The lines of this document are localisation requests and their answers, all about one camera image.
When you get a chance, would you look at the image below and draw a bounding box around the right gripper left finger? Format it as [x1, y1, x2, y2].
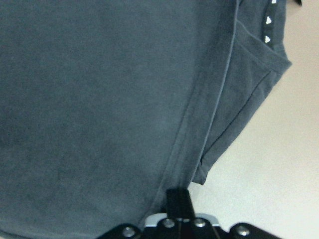
[166, 189, 185, 219]

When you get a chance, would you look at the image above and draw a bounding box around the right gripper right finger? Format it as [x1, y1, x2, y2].
[184, 190, 195, 219]

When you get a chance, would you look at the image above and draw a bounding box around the black printed t-shirt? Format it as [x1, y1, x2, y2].
[0, 0, 290, 239]

